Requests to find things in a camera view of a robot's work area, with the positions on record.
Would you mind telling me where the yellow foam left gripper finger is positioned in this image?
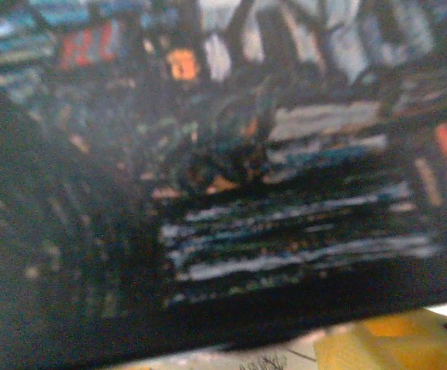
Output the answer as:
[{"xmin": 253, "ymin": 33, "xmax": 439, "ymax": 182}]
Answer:
[{"xmin": 313, "ymin": 311, "xmax": 447, "ymax": 370}]

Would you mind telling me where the black box with painting print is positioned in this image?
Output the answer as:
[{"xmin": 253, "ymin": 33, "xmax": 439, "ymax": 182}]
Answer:
[{"xmin": 0, "ymin": 0, "xmax": 447, "ymax": 370}]

